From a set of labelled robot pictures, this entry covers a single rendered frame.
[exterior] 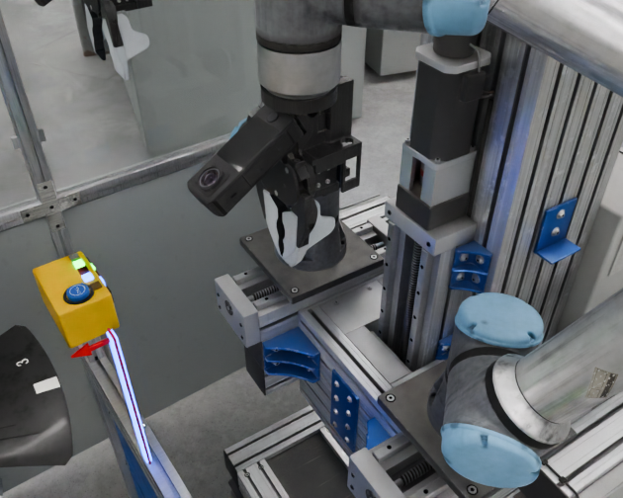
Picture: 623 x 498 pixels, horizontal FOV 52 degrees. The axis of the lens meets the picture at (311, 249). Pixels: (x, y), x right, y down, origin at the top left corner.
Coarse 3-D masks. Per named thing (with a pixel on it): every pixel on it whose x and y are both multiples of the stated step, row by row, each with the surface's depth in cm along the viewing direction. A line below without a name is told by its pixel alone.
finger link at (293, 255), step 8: (288, 216) 65; (296, 216) 63; (320, 216) 67; (328, 216) 68; (288, 224) 65; (296, 224) 64; (320, 224) 68; (328, 224) 68; (288, 232) 66; (296, 232) 65; (312, 232) 68; (320, 232) 68; (328, 232) 69; (288, 240) 67; (296, 240) 65; (312, 240) 68; (288, 248) 68; (296, 248) 66; (304, 248) 67; (288, 256) 68; (296, 256) 68; (296, 264) 70
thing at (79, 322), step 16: (80, 256) 126; (48, 272) 123; (64, 272) 123; (48, 288) 119; (64, 288) 119; (48, 304) 120; (64, 304) 116; (80, 304) 116; (96, 304) 117; (112, 304) 119; (64, 320) 115; (80, 320) 117; (96, 320) 119; (112, 320) 121; (64, 336) 118; (80, 336) 119; (96, 336) 121
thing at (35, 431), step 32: (0, 352) 92; (32, 352) 93; (0, 384) 88; (32, 384) 90; (0, 416) 85; (32, 416) 87; (64, 416) 88; (0, 448) 83; (32, 448) 84; (64, 448) 86
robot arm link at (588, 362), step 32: (608, 320) 64; (544, 352) 71; (576, 352) 67; (608, 352) 64; (448, 384) 84; (480, 384) 76; (512, 384) 73; (544, 384) 70; (576, 384) 67; (608, 384) 66; (448, 416) 79; (480, 416) 75; (512, 416) 72; (544, 416) 71; (576, 416) 71; (448, 448) 76; (480, 448) 73; (512, 448) 72; (544, 448) 73; (480, 480) 78; (512, 480) 76
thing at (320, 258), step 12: (336, 228) 127; (324, 240) 126; (336, 240) 128; (276, 252) 131; (312, 252) 126; (324, 252) 126; (336, 252) 128; (288, 264) 129; (300, 264) 127; (312, 264) 127; (324, 264) 127
